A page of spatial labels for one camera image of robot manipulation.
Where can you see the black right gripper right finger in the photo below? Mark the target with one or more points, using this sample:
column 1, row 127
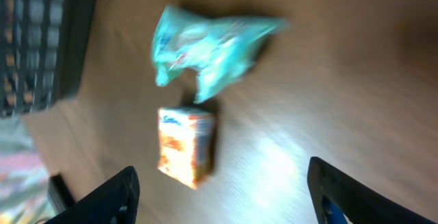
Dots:
column 339, row 199

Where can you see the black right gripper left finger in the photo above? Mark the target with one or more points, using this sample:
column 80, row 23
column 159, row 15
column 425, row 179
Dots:
column 115, row 201

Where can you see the orange Kleenex tissue pack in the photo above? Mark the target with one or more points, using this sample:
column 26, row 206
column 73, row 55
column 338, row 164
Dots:
column 185, row 137

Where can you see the dark grey plastic basket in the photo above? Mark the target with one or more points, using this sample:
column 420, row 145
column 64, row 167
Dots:
column 43, row 48

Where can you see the mint green packet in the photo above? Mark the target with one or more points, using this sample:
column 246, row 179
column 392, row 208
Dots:
column 220, row 50

